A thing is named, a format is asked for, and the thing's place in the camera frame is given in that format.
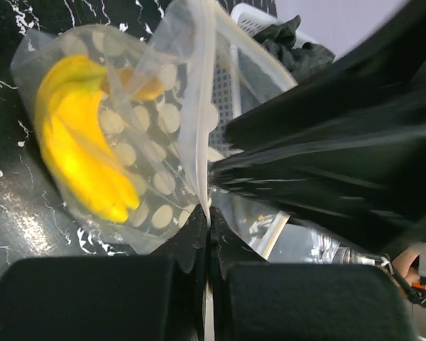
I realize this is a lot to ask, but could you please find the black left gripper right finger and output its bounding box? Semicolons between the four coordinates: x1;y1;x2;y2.
209;207;417;340

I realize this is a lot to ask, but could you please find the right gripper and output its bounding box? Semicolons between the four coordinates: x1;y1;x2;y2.
211;1;426;253

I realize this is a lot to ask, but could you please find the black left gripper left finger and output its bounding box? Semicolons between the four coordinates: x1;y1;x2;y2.
0;207;207;340

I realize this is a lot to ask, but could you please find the clear zip top bag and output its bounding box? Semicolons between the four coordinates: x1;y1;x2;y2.
9;0;299;260

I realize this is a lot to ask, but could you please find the yellow fake banana bunch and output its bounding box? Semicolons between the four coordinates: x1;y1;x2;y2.
34;55;166;224

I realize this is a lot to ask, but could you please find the dark pinstriped shirt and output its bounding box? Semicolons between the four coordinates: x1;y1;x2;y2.
241;14;337;107

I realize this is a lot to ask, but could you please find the white laundry basket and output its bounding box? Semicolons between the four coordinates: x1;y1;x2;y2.
209;3;297;158

